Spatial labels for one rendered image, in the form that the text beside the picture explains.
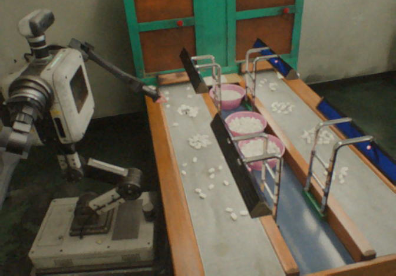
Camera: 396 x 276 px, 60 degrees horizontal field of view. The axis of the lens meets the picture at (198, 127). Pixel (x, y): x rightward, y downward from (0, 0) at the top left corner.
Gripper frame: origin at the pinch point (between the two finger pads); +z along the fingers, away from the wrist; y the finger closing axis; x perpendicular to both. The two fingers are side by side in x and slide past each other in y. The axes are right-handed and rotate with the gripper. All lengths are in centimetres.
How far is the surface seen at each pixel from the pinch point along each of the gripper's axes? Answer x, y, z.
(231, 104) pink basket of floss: -20.4, 4.3, 44.8
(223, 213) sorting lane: 0, -97, 17
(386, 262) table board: -36, -137, 60
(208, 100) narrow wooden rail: -12.7, 8.5, 30.2
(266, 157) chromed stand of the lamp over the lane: -39, -106, 4
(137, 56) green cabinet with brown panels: -3, 47, -21
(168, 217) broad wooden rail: 14, -95, -4
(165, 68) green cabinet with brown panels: -5.8, 48.0, 3.1
